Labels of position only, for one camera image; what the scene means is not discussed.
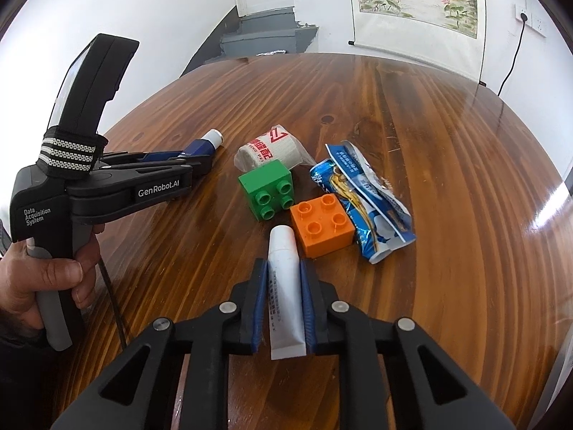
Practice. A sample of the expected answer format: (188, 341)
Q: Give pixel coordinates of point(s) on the wooden desktop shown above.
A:
(447, 165)

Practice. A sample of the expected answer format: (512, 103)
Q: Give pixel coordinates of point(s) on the person's left hand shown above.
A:
(44, 277)

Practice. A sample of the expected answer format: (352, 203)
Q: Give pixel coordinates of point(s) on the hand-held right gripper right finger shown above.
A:
(309, 304)

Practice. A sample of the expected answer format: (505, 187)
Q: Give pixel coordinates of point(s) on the white ointment tube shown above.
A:
(284, 277)

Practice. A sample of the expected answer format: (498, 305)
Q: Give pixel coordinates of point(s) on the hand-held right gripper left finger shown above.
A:
(259, 304)

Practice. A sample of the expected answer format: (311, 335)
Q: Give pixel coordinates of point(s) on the crumpled blue foil packet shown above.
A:
(380, 219)

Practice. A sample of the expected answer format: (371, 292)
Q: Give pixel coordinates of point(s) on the green building block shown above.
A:
(262, 181)

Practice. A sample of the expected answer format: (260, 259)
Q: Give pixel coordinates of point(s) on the crumpled silver foil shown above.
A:
(271, 52)

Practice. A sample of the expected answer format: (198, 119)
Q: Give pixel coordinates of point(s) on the wrapped white bandage roll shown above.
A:
(273, 152)

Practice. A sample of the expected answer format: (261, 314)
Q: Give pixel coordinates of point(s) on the person's left forearm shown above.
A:
(18, 336)

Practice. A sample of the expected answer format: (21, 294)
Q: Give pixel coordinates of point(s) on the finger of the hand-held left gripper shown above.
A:
(201, 166)
(130, 157)

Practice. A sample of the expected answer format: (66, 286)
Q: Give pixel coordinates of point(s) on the white wall power outlet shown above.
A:
(532, 20)

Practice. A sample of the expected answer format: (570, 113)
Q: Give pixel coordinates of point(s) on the orange building block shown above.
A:
(322, 233)

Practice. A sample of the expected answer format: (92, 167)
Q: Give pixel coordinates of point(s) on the grey stairs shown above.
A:
(264, 31)

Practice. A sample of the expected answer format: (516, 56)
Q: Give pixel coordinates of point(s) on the blue bottle with white cap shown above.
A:
(199, 147)

